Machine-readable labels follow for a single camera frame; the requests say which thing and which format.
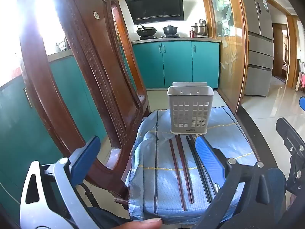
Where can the white plastic utensil basket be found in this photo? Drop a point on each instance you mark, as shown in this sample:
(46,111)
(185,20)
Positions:
(190,95)

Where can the teal side cabinet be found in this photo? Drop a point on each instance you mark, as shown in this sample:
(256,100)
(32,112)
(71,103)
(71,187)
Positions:
(66,81)

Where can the red bottle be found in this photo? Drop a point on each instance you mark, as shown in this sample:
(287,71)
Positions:
(191,33)

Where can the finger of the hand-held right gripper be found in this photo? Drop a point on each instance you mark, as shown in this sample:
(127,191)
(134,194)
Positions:
(292,138)
(302,104)

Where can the black range hood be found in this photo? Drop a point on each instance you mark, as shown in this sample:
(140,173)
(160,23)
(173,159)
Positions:
(154,4)

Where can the black gas stove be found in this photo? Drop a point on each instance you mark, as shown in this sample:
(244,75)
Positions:
(159,37)

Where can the carved wooden chair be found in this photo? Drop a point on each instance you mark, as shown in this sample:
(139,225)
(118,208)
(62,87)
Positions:
(90,52)

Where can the wooden framed glass door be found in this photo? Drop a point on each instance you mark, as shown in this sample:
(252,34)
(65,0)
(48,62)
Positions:
(226,52)

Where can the striped light blue cloth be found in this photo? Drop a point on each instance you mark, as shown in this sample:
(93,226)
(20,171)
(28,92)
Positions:
(162,183)

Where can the black wok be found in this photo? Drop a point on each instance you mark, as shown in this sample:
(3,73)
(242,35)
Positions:
(146,31)

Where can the dark red chopstick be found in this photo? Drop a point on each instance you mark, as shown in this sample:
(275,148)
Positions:
(177,176)
(184,169)

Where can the black chopstick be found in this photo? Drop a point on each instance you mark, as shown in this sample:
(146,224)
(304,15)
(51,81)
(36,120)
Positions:
(202,171)
(197,169)

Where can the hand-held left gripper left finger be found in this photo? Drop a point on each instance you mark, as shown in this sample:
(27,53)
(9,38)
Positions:
(85,162)

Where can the stainless steel stock pot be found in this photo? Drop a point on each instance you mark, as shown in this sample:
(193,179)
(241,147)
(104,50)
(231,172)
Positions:
(200,28)

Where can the teal kitchen base cabinets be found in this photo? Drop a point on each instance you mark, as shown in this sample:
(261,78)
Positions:
(178,62)

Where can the silver refrigerator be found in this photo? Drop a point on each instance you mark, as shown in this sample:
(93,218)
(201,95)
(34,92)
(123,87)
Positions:
(259,52)

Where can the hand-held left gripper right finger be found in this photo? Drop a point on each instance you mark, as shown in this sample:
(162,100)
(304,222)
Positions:
(209,157)

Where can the wooden door frame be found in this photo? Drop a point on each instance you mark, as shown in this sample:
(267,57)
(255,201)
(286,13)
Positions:
(291,52)

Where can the person's left hand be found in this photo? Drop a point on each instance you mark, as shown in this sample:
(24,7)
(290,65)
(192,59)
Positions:
(143,224)

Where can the black lidded cooking pot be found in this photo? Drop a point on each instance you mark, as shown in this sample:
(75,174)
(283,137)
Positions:
(169,30)

